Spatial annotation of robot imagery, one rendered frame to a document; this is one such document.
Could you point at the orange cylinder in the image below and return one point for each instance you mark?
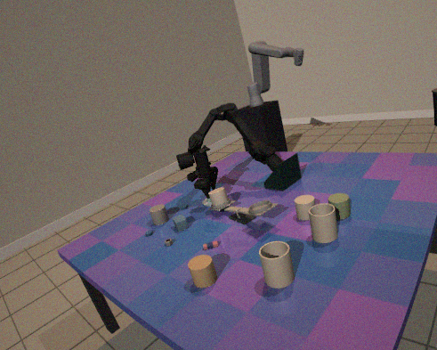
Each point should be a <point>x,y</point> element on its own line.
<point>202,271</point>

